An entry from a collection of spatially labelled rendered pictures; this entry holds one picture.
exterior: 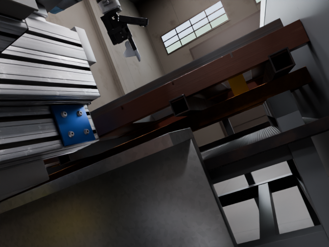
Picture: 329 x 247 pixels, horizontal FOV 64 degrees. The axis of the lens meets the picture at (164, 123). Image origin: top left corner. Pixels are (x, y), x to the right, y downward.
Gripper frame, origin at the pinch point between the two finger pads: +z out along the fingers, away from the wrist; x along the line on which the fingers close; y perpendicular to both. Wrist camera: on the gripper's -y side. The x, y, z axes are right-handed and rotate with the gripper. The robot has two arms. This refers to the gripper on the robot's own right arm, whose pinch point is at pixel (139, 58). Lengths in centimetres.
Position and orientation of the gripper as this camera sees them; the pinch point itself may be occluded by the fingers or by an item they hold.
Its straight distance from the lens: 110.4
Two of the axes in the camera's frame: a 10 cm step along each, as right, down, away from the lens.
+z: 4.1, 8.6, 3.2
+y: -9.1, 4.2, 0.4
